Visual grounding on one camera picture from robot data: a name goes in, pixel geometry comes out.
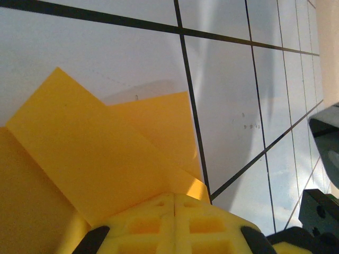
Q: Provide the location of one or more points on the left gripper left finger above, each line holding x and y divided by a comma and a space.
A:
143, 232

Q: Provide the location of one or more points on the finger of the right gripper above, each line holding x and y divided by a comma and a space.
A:
317, 211

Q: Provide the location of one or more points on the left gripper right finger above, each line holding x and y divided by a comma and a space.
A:
206, 232

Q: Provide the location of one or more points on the yellow paper sheet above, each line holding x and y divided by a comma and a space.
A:
79, 145

